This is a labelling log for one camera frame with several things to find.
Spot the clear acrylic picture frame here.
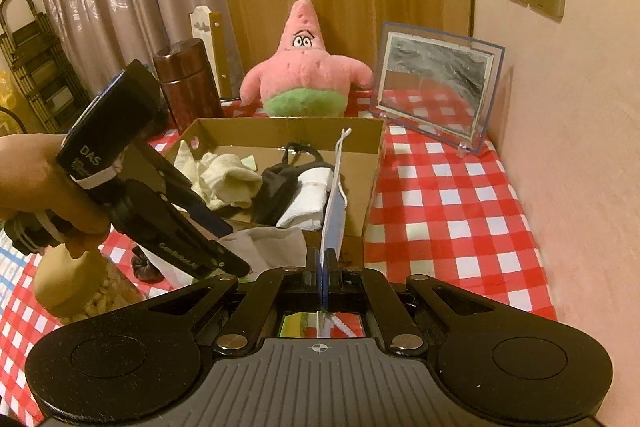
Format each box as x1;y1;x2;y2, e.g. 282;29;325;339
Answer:
369;21;506;156

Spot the white house-shaped ornament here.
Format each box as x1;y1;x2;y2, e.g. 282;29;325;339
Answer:
188;5;224;98

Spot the blue checkered cloth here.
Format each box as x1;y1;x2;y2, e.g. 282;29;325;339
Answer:
0;232;42;310

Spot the pink starfish plush toy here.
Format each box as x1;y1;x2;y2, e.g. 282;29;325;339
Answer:
239;0;375;118

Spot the cardboard box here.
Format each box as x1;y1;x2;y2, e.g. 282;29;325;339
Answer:
162;116;386;269

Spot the blue face mask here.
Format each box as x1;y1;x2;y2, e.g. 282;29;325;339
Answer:
315;127;354;339

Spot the bamboo rack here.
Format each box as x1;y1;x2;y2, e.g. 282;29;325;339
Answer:
0;0;83;135

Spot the plastic jar with tan lid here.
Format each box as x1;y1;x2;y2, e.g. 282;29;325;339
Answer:
34;244;149;326

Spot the person's left hand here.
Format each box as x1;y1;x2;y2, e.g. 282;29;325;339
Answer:
0;134;112;260

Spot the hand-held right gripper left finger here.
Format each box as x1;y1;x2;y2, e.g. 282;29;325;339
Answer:
145;248;325;359

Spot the yellow plastic bag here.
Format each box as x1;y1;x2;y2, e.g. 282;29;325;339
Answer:
0;71;22;108

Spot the green tissue box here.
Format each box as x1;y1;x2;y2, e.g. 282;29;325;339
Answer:
279;311;367;339

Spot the dark cloth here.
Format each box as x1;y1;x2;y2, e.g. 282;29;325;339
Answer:
252;141;337;228

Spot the white sock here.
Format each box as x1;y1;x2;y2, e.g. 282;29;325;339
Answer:
274;166;335;231

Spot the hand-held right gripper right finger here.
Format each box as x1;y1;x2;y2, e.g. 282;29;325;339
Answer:
324;249;497;356

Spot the brown thermos bottle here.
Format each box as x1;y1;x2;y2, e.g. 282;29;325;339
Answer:
152;39;224;134

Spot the red checkered tablecloth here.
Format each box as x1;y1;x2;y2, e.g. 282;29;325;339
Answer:
0;86;559;427

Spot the cream towel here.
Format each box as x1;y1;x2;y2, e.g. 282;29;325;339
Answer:
173;137;207;181

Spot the small dark brown object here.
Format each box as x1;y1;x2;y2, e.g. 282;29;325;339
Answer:
130;245;162;281

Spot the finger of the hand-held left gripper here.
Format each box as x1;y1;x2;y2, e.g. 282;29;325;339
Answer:
142;141;235;239
150;227;252;282

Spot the light green sock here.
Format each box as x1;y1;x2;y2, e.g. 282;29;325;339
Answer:
196;151;264;211

